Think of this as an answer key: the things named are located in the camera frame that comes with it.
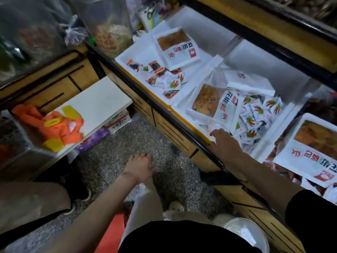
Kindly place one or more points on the person's right hand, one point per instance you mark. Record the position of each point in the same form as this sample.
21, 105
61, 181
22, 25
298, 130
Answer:
227, 146

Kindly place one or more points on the person's left hand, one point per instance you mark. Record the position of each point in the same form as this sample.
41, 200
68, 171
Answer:
138, 167

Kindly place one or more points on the white bag of orange crisps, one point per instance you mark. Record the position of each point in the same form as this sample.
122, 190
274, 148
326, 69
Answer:
247, 81
176, 50
210, 100
316, 155

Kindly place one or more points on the pile of orange-ended dark packets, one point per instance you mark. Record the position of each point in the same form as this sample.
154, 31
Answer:
169, 81

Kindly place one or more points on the person's left forearm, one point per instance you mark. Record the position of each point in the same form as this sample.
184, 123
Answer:
95, 218

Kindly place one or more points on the person's beige trousers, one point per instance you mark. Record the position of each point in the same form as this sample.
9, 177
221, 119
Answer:
141, 208

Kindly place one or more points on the person's right white shoe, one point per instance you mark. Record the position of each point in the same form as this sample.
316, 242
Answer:
176, 206

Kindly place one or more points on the white red printed carton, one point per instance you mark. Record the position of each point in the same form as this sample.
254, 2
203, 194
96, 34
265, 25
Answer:
118, 122

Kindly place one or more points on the purple packet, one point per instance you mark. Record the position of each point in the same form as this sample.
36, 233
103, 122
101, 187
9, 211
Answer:
92, 139

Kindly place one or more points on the white foam slab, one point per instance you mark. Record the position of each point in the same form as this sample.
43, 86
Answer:
97, 102

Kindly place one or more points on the clear round plastic tub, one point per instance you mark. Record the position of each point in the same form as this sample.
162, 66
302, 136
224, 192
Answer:
247, 234

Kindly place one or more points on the orange rubber gloves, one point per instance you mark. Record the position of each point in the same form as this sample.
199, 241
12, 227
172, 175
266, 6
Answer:
50, 129

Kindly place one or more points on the large clear goods bag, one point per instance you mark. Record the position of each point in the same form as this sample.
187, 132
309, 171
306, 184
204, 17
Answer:
31, 39

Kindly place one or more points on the black metal guard rail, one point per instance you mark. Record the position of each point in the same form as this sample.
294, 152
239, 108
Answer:
274, 42

